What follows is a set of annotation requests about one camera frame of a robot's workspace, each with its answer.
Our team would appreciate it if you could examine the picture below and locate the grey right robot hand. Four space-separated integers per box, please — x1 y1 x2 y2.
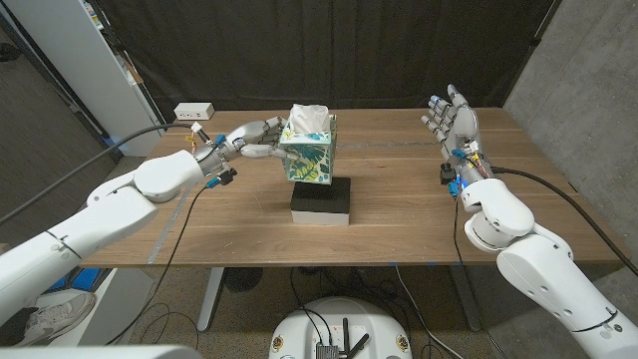
420 83 494 182

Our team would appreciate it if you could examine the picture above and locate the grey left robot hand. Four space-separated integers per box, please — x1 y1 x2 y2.
193 116 301 177

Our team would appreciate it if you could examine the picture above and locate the white tissue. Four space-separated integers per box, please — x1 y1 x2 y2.
288 103 331 135

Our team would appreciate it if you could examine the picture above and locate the teal floral tissue box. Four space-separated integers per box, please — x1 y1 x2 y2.
278 113 339 185

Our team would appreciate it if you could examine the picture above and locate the black box with white base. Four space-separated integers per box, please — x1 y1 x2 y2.
289 177 352 226

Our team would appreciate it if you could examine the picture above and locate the grey electronics box with antennas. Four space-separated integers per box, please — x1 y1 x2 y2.
314 316 371 359

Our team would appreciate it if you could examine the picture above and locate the white power strip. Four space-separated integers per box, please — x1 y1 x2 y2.
172 102 216 122

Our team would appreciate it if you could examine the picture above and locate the black curtain backdrop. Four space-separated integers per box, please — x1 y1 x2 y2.
97 0 562 126

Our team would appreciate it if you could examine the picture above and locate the round black floor fan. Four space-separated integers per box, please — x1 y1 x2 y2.
222 267 264 294

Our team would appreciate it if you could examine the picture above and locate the white table leg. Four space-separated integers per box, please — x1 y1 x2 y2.
196 266 225 334

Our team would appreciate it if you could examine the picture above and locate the grey table leg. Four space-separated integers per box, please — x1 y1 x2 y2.
448 263 483 333

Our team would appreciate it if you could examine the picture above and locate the white cabinet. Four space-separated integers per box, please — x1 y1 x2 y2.
2 0 165 159

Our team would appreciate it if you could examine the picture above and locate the white robot torso base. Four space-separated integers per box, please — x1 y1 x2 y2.
267 297 414 359

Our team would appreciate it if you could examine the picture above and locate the blue and black floor item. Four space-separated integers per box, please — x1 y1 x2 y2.
49 267 104 293

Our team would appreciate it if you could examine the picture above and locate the grey sneaker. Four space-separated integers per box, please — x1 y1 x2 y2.
13 290 97 348

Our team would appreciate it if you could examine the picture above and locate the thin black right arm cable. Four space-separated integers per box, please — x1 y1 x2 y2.
451 196 510 359

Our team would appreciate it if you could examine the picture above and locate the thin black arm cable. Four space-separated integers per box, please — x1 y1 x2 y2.
106 186 211 346
451 196 510 359

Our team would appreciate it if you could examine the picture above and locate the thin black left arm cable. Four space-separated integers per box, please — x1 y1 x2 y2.
106 186 211 346

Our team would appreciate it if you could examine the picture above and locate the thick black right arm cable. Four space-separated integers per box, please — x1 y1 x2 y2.
490 167 638 278

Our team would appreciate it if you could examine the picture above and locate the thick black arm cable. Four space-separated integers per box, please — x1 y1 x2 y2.
0 123 199 225
490 167 638 278

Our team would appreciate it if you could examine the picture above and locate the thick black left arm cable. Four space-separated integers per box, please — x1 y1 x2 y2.
0 123 199 225

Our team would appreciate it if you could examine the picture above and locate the white floor cable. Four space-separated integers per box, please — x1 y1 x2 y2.
395 265 465 359

